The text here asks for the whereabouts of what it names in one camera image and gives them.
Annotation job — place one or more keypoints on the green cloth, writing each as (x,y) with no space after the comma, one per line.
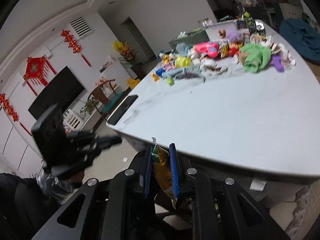
(258,57)

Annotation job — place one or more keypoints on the yellow potty stool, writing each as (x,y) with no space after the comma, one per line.
(132,83)

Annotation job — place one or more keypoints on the white wall air vent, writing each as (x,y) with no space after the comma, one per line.
(80,27)

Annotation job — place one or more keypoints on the yellow snack wrapper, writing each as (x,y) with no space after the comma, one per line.
(161,166)

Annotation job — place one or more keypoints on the purple toy gun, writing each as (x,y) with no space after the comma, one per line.
(276,62)

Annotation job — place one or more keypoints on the purple plush toy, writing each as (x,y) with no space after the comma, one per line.
(233,36)

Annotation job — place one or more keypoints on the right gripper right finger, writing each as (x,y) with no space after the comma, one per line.
(223,210)

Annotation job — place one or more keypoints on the black wall television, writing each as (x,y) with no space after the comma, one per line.
(63,89)

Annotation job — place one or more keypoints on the blue bean bag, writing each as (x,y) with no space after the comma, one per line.
(302,37)

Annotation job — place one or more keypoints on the black phone on table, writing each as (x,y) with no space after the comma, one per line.
(122,109)

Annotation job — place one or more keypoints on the green storage box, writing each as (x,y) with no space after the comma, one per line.
(191,38)

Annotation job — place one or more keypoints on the red square Chinese knot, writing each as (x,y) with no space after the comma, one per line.
(36,72)

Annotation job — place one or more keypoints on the white storage box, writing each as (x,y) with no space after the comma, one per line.
(218,30)

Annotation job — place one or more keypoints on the yellow flower plant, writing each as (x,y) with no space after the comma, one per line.
(127,54)

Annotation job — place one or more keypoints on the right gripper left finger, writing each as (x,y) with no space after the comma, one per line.
(118,208)

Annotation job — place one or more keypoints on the pink toy water gun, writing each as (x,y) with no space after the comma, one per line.
(211,49)

